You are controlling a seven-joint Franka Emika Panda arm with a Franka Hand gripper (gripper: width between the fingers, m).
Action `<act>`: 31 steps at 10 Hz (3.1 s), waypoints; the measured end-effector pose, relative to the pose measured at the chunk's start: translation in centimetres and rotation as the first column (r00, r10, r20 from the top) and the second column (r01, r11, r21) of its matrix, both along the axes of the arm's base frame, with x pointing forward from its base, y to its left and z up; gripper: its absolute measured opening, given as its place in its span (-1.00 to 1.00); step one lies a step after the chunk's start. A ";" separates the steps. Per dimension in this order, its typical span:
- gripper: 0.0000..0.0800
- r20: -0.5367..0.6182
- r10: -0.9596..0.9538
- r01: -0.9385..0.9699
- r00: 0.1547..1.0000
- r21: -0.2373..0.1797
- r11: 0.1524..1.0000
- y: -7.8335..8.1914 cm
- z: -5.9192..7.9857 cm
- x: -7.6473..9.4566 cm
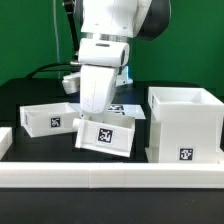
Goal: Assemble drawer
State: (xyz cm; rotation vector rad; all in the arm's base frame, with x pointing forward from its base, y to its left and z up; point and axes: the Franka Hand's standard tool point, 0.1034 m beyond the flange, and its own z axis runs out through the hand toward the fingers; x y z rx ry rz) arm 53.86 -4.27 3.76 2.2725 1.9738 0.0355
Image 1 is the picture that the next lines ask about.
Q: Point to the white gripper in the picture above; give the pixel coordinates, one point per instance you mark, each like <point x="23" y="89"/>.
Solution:
<point x="97" y="89"/>

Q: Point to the white front drawer box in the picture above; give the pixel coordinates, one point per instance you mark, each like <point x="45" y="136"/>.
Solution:
<point x="114" y="136"/>

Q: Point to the white drawer box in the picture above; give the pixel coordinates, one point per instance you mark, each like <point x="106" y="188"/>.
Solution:
<point x="48" y="119"/>
<point x="114" y="136"/>

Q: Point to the white drawer cabinet housing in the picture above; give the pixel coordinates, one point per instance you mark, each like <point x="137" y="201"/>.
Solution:
<point x="185" y="126"/>

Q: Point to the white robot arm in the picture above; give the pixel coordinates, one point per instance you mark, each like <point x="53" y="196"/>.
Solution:
<point x="107" y="25"/>

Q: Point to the white rear drawer box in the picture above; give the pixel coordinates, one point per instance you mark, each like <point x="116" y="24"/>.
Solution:
<point x="48" y="119"/>

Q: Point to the marker tag sheet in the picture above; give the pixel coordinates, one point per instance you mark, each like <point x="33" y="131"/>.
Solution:
<point x="123" y="109"/>

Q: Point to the white workspace border frame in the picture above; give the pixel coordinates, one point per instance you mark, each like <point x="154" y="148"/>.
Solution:
<point x="105" y="175"/>

